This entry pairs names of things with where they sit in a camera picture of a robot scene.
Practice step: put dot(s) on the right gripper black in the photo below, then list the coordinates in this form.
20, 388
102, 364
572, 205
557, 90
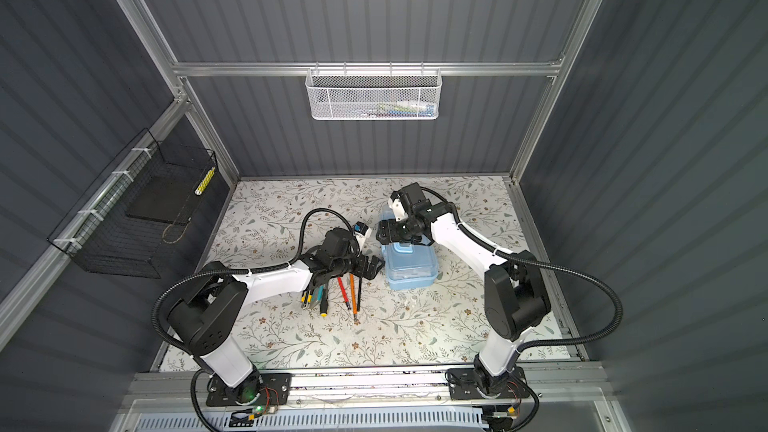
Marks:
388, 229

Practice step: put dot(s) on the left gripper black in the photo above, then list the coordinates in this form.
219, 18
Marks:
373, 269

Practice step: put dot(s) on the light blue plastic tool box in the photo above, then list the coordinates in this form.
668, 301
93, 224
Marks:
410, 266

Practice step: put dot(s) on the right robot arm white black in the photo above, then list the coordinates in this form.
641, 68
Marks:
515, 295

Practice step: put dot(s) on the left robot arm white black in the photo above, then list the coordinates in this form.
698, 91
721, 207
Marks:
197, 314

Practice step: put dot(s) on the teal utility knife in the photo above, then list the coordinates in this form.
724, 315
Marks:
318, 295

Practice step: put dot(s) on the black yellow tip screwdriver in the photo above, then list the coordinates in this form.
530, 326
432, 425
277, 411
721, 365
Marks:
324, 301

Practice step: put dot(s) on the floral table mat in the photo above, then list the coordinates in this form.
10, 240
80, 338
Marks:
263, 224

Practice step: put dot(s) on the yellow marker in black basket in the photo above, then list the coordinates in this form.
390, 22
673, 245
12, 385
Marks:
205, 181

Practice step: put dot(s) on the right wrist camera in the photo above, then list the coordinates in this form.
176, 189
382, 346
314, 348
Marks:
396, 206

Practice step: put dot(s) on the white wire mesh basket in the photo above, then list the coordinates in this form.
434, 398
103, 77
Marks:
367, 97

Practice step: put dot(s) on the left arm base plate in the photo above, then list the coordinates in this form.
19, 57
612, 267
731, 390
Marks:
257, 390

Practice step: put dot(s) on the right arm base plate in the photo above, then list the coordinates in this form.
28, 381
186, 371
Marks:
467, 384

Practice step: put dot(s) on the white slotted cable duct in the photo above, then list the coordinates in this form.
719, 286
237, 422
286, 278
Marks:
433, 418

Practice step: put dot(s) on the black wire mesh basket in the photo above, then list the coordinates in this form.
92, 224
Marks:
137, 224

